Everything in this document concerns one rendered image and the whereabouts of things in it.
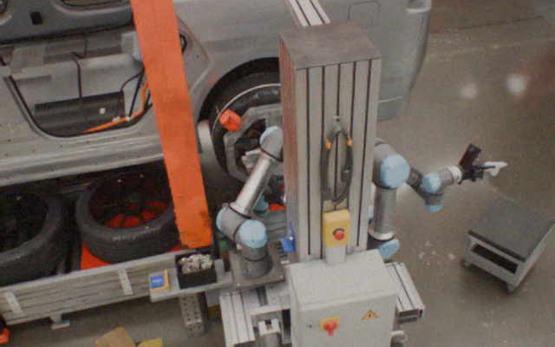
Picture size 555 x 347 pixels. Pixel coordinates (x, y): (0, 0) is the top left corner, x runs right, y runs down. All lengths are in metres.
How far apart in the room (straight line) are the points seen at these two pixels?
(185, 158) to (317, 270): 0.97
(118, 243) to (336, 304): 1.70
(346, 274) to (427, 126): 2.97
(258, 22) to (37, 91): 1.69
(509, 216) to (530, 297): 0.48
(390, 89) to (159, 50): 1.57
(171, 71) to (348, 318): 1.23
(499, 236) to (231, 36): 1.89
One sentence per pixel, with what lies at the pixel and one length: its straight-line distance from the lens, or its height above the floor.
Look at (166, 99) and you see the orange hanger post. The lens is 2.56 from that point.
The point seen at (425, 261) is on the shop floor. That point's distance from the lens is 3.81.
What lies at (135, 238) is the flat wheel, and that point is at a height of 0.49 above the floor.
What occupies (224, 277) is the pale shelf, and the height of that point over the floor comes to 0.45.
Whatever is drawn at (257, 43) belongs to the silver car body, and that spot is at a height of 1.40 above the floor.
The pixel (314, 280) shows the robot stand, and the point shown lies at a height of 1.23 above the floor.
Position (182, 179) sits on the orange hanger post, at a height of 1.02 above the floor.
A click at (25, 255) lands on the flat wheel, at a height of 0.49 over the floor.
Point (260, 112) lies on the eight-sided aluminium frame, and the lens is 3.04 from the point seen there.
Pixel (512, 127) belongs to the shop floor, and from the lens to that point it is 5.07.
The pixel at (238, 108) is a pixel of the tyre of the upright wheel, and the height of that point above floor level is 1.11.
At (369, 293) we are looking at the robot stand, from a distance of 2.04.
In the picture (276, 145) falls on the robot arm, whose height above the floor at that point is 1.31.
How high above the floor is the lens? 2.83
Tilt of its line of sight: 39 degrees down
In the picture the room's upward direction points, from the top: 4 degrees counter-clockwise
